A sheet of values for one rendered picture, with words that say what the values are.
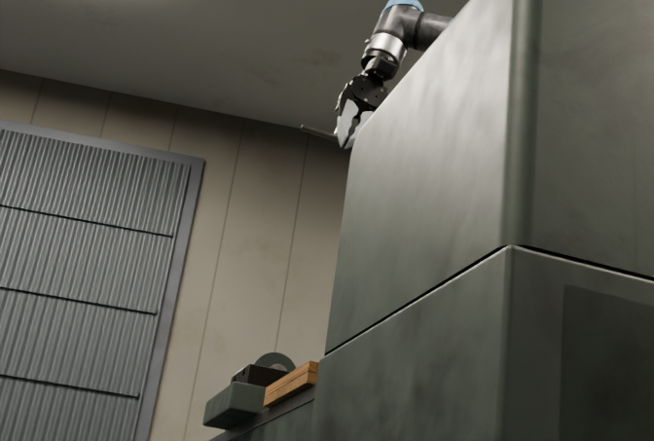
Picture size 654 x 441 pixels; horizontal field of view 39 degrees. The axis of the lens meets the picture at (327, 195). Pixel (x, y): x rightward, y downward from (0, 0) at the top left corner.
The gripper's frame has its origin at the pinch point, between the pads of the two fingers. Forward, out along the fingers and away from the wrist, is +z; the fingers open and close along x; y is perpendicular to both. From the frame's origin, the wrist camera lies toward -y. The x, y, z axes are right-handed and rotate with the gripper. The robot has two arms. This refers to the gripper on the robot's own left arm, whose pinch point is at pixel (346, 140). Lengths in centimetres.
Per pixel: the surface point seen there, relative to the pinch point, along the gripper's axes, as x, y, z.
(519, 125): -6, -69, 29
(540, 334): -14, -69, 49
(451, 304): -9, -57, 45
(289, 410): -14, 23, 43
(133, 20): 87, 277, -164
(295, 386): -12.4, 16.9, 40.4
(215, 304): -21, 347, -71
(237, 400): -9, 49, 40
